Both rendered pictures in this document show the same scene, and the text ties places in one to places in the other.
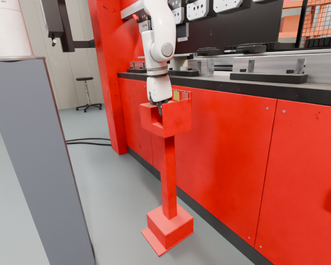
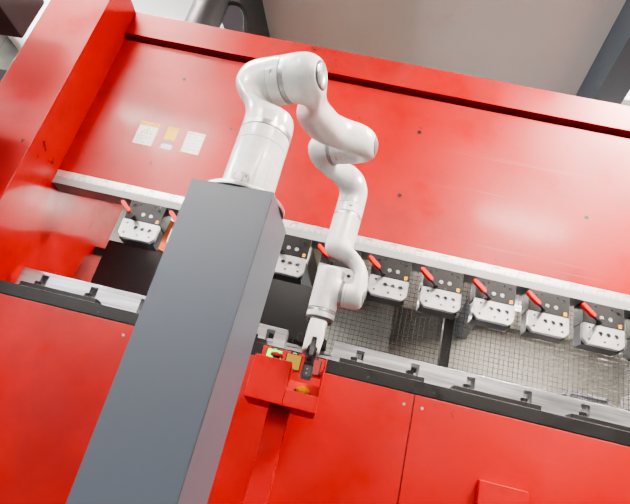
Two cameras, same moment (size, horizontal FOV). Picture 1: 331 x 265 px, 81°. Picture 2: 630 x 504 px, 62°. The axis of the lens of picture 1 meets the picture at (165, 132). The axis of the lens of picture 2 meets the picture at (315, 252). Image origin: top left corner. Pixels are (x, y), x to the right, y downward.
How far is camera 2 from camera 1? 1.32 m
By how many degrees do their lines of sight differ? 67
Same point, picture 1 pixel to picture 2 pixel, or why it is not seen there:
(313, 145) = (451, 446)
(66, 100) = not seen: outside the picture
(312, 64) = (425, 371)
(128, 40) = (38, 225)
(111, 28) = (30, 183)
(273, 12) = not seen: hidden behind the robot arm
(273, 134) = (410, 436)
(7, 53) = not seen: hidden behind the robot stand
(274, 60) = (388, 358)
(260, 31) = (293, 328)
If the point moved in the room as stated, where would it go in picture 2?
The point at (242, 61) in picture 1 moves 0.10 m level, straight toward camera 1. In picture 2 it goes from (348, 349) to (367, 348)
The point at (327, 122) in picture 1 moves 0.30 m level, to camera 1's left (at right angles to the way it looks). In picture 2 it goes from (460, 420) to (427, 397)
